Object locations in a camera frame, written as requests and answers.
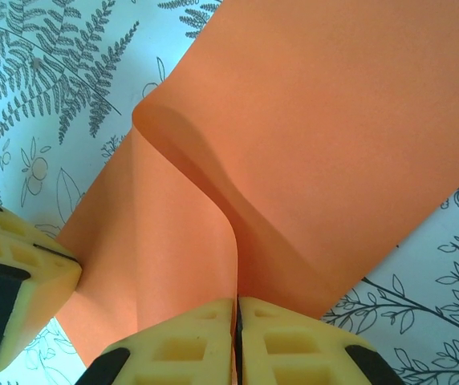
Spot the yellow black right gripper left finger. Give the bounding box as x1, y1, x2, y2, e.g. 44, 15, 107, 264
80, 296, 239, 385

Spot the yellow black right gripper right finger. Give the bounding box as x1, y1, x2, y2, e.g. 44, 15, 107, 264
237, 295, 395, 385

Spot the orange paper sheet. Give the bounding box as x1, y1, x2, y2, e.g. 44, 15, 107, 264
55, 0, 459, 368

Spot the floral patterned table cover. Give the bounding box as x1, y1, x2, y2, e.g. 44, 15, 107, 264
0, 0, 459, 385

